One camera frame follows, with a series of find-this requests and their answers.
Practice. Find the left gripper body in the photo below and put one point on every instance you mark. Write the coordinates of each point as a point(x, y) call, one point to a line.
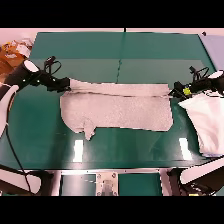
point(60, 84)

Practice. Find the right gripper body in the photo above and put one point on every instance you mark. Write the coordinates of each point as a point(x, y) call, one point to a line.
point(181, 90)

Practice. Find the grey garment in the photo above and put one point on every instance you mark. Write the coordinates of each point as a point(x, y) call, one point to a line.
point(116, 111)

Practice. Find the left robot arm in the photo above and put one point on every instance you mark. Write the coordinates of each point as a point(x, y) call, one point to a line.
point(20, 76)

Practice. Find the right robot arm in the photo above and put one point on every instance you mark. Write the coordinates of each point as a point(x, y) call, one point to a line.
point(213, 83)

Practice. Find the white garment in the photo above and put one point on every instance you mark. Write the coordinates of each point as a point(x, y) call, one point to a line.
point(208, 123)

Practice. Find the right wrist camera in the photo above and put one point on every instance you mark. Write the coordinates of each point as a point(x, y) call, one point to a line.
point(194, 71)

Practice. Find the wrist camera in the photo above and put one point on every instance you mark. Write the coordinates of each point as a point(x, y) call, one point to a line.
point(50, 60)
point(194, 71)

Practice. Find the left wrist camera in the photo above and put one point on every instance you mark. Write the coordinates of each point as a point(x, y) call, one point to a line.
point(50, 60)

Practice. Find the silver frame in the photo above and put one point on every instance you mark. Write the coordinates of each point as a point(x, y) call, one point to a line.
point(107, 184)

